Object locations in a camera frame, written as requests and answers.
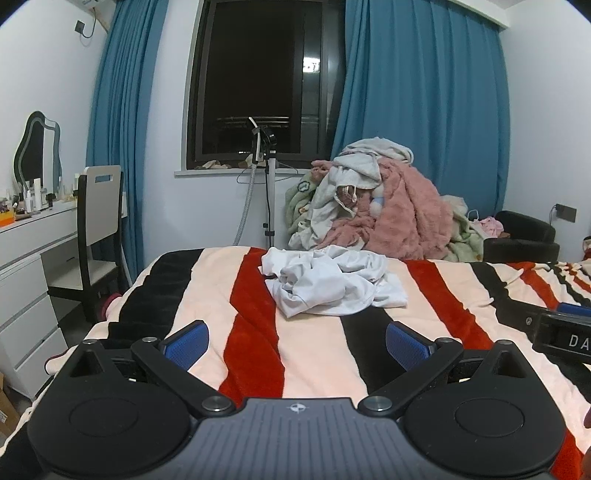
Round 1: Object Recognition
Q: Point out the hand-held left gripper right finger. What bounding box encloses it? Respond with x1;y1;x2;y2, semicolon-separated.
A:
358;322;532;417

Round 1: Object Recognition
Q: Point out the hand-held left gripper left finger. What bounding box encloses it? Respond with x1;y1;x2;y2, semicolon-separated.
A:
60;320;236;418

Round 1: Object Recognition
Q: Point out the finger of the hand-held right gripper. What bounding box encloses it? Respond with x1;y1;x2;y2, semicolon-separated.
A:
555;302;591;319

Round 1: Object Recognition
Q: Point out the white t-shirt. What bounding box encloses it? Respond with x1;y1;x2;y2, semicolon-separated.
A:
261;246;409;319

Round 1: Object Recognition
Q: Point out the black armchair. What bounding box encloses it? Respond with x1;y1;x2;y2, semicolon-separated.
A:
482;210;560;264

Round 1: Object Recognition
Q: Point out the red black cream striped blanket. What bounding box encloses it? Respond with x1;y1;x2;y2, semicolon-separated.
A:
0;247;591;480

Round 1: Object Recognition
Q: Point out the pink fluffy blanket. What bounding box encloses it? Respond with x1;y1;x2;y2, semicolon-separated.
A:
311;159;455;261

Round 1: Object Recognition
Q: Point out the black and white chair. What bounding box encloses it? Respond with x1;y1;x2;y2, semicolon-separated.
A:
47;165;134;324

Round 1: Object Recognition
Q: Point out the white vanity desk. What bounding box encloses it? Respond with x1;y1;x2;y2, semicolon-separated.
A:
0;200;127;400

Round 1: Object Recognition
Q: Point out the garment steamer on stand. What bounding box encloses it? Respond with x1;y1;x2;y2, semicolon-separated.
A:
232;116;283;250

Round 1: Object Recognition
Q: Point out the pale green blanket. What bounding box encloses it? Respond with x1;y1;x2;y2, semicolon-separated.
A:
285;172;485;263

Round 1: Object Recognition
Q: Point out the cardboard box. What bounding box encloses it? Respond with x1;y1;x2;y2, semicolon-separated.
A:
0;371;21;439

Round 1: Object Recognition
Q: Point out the light grey hoodie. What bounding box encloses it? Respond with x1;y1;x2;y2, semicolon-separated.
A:
288;137;414;250

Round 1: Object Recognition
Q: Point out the group of cosmetic bottles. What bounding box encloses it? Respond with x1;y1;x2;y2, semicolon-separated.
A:
0;171;81;217

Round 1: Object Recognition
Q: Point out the blue curtain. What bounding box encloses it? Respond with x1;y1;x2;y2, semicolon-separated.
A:
330;0;511;222
85;0;171;282

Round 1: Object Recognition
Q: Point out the wavy black-framed mirror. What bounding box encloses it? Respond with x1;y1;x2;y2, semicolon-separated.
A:
13;111;63;195

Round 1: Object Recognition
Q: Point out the dark window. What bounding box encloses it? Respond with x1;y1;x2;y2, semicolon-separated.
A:
186;0;347;171

